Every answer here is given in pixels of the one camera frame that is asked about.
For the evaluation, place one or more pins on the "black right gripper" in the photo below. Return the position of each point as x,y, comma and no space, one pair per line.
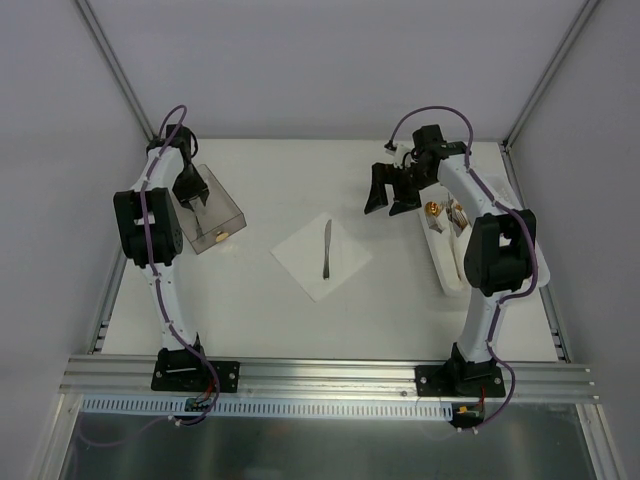
393,176

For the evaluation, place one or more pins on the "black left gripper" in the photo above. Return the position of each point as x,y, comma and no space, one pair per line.
189,185

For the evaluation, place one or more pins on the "ornate silver fork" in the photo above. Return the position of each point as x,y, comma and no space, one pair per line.
197,208

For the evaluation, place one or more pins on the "plain silver knife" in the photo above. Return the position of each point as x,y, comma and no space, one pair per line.
327,246

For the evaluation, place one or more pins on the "white paper napkin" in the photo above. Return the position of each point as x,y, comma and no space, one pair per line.
302,256

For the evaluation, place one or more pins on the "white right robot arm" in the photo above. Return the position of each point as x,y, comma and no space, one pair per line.
467,186

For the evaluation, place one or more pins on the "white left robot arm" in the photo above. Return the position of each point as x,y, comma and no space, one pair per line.
150,232

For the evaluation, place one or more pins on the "smoked clear plastic box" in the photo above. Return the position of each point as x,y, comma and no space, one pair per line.
221,214

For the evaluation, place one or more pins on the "gold spoon in basket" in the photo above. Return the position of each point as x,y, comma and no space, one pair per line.
433,215

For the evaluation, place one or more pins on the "gold cutlery bundle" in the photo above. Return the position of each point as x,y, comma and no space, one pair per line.
456,215

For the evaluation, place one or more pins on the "white plastic basket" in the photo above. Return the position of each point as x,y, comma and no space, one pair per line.
497,256

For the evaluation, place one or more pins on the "folded white napkins stack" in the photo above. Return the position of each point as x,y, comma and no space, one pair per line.
452,249

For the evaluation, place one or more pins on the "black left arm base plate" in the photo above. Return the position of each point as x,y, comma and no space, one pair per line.
181,371

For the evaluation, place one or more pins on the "left aluminium frame post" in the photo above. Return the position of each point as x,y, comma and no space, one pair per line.
110,58

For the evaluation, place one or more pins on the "aluminium frame post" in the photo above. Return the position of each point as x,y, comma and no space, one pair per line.
110,58
569,39

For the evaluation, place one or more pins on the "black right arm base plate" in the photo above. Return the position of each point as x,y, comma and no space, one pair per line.
446,380

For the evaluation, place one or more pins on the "white slotted cable duct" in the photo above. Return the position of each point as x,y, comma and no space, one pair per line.
270,408

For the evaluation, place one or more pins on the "right aluminium frame post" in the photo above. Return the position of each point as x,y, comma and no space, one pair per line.
569,39

